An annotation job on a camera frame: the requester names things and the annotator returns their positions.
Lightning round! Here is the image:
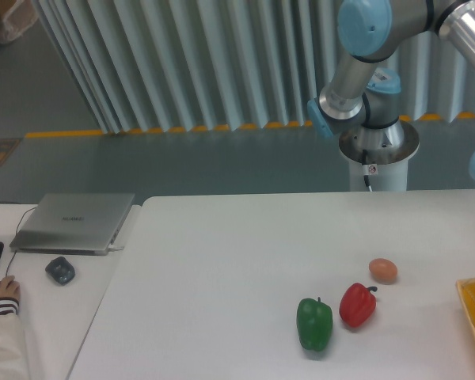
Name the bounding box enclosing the person's hand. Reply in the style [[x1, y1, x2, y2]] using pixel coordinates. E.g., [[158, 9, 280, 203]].
[[0, 275, 21, 304]]

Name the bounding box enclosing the white striped sleeve forearm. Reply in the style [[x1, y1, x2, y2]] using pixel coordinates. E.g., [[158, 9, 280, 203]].
[[0, 298, 30, 379]]

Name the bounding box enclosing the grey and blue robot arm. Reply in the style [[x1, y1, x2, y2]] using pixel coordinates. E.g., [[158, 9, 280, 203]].
[[307, 1, 475, 192]]

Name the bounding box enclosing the dark grey small device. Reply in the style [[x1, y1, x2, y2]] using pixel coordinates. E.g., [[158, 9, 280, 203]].
[[45, 256, 76, 286]]

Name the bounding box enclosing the silver closed laptop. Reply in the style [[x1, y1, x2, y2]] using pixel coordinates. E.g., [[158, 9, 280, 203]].
[[9, 193, 135, 256]]

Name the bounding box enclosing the white corrugated curtain partition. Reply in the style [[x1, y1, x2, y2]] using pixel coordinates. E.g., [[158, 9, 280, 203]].
[[34, 1, 475, 133]]

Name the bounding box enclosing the green bell pepper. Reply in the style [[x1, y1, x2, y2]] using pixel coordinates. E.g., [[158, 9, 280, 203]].
[[296, 298, 333, 352]]

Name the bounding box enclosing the red bell pepper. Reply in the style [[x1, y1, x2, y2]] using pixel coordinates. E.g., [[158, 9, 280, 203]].
[[339, 283, 378, 329]]

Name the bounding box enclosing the brown egg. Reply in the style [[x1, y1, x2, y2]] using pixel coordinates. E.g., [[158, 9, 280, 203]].
[[368, 258, 398, 284]]

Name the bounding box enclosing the black laptop cable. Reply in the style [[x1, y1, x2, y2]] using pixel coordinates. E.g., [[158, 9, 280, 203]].
[[0, 202, 40, 279]]

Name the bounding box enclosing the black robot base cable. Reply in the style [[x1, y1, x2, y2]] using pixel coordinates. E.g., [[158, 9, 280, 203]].
[[359, 148, 374, 193]]

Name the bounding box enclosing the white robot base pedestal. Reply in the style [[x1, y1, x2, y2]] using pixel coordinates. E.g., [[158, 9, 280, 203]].
[[339, 120, 420, 192]]

